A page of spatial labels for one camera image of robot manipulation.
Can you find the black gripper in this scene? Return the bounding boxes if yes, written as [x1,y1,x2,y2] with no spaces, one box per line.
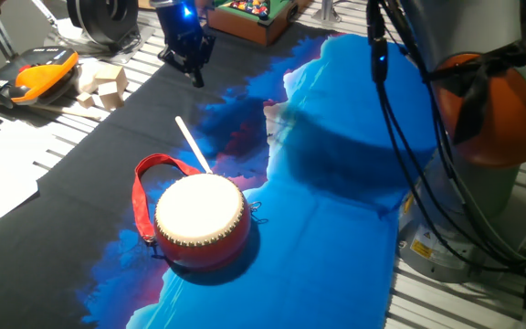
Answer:
[150,0,217,90]

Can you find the pale wooden drumstick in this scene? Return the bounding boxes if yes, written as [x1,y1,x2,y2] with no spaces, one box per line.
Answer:
[174,115,214,175]

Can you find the red drum with white head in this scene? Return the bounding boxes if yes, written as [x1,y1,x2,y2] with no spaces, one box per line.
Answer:
[153,172,253,270]

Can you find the miniature pool table toy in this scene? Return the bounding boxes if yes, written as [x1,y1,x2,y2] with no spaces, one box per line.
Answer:
[205,0,312,48]

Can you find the large pale wooden block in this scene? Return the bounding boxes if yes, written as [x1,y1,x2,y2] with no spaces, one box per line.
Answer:
[93,64,129,90]

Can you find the medium pale wooden block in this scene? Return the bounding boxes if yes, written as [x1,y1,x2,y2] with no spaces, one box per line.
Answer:
[97,81,126,111]

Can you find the black round fan housing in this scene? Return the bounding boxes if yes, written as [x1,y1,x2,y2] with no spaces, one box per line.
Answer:
[57,0,155,65]

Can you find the white rounded object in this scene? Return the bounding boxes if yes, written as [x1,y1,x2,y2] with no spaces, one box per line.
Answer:
[74,58,104,95]

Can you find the small pale wooden block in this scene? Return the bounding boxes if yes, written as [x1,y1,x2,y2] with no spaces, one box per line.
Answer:
[76,91,97,110]

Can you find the thin wooden stick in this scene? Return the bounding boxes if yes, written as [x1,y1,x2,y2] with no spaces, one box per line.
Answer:
[29,103,103,122]

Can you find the silver metal rod device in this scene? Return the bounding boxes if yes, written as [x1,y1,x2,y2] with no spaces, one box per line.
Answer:
[31,0,59,29]

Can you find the orange and black teach pendant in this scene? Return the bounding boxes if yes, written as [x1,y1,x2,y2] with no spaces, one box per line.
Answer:
[0,46,80,110]

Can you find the blue and black printed cloth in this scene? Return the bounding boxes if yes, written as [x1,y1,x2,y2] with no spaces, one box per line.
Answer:
[0,20,449,329]

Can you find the silver metal post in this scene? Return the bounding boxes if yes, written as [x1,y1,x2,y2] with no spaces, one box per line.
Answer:
[311,0,343,25]

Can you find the red fabric drum strap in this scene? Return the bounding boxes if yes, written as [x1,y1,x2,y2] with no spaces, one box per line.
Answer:
[131,153,203,244]

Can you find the small metal wire ring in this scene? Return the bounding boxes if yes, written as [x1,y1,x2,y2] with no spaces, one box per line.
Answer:
[247,200,269,226]

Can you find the black cable with plug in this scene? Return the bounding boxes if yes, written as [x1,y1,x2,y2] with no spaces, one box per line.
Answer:
[365,0,526,275]

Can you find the black strap tie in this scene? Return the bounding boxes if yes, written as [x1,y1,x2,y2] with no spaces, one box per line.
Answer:
[426,39,526,146]

